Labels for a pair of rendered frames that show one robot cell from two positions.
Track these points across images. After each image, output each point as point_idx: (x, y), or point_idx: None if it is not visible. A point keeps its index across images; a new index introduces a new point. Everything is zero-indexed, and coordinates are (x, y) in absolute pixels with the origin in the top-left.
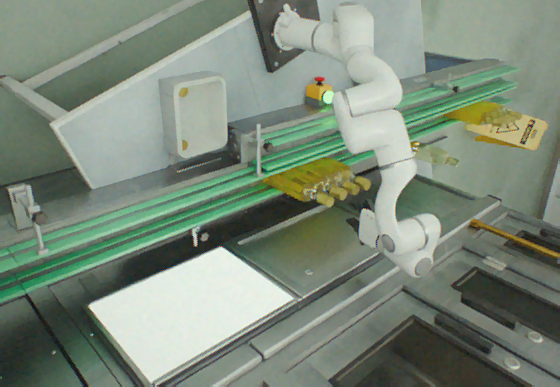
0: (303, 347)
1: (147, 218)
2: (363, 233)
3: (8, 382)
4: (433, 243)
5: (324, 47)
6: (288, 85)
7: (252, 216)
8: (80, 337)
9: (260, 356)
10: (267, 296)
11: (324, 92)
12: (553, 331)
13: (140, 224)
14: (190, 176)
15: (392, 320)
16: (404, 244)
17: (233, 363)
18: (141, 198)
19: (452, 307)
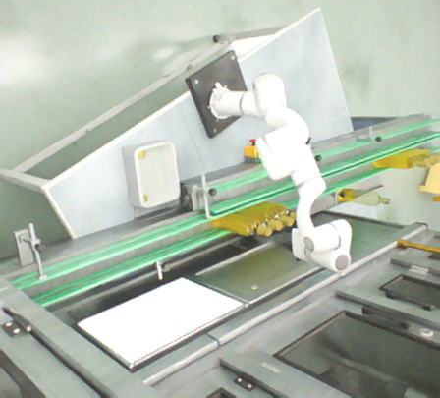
0: (251, 335)
1: (120, 252)
2: (296, 249)
3: None
4: (347, 242)
5: (249, 110)
6: (228, 147)
7: (207, 258)
8: None
9: (216, 341)
10: (221, 305)
11: None
12: None
13: (114, 262)
14: (152, 222)
15: (326, 314)
16: (320, 242)
17: (194, 347)
18: (114, 240)
19: (377, 300)
